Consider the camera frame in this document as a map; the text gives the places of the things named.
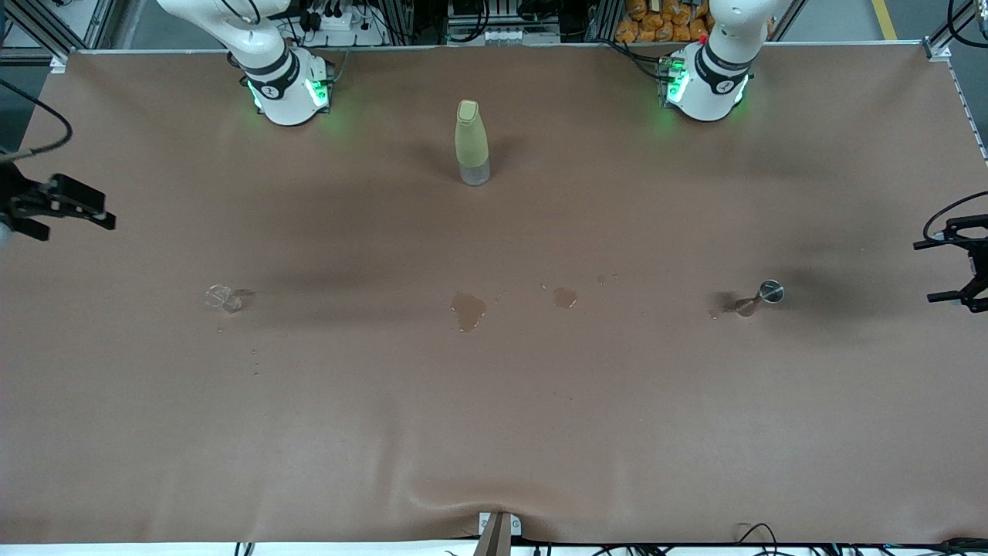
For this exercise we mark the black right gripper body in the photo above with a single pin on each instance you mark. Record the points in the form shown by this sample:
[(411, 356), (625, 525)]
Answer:
[(14, 199)]

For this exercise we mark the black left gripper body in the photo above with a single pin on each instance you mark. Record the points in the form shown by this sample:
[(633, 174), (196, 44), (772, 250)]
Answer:
[(979, 259)]

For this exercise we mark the clear glass beaker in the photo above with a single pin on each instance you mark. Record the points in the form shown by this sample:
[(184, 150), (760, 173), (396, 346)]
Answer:
[(224, 297)]

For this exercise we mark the metal jigger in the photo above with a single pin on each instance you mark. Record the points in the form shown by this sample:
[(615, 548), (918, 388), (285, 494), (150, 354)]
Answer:
[(770, 292)]

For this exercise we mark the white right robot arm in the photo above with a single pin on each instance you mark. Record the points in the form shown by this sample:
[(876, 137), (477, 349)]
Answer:
[(285, 100)]

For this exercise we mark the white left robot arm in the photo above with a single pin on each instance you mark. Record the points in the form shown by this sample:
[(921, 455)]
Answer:
[(710, 93)]

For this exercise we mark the white power strip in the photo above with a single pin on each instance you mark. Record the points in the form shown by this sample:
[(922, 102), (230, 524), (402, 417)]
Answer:
[(340, 23)]

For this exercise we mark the orange snack packets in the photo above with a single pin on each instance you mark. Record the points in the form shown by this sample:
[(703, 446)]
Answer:
[(656, 27)]

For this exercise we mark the yellow-green plastic bottle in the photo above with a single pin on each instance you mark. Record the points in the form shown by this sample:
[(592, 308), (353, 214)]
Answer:
[(471, 139)]

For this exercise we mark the large liquid puddle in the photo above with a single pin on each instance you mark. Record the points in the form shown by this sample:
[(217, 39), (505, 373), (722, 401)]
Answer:
[(467, 309)]

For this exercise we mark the small liquid puddle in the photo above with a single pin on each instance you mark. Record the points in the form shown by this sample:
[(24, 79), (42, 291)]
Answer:
[(565, 297)]

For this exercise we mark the white electrical device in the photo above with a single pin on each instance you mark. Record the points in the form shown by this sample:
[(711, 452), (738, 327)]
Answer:
[(502, 35)]

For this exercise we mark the brown table cover mat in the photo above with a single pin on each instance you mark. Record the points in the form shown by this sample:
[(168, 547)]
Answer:
[(494, 425)]

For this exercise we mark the aluminium frame post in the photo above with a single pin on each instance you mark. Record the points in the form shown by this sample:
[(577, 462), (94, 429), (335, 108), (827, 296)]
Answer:
[(46, 27), (953, 27)]

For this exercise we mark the metal table edge bracket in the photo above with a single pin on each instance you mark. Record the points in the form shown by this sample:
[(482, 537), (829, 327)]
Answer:
[(498, 537)]

